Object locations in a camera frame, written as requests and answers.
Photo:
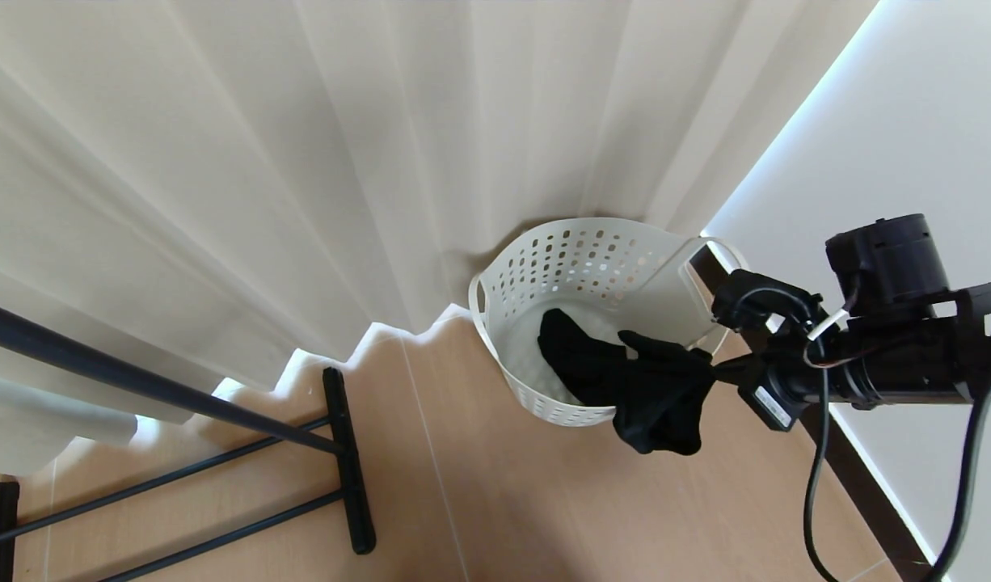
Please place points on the black clothes rack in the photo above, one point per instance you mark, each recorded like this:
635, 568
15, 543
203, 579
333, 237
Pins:
140, 376

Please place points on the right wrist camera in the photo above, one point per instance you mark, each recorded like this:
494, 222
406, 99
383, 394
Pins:
754, 303

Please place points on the beige curtain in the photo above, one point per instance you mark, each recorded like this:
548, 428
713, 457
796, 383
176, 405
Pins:
301, 162

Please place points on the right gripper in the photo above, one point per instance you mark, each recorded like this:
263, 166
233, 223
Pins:
819, 376

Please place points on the white laundry basket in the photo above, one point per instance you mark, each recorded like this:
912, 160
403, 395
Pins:
568, 259

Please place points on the black garment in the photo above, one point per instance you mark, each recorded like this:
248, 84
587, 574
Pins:
657, 404

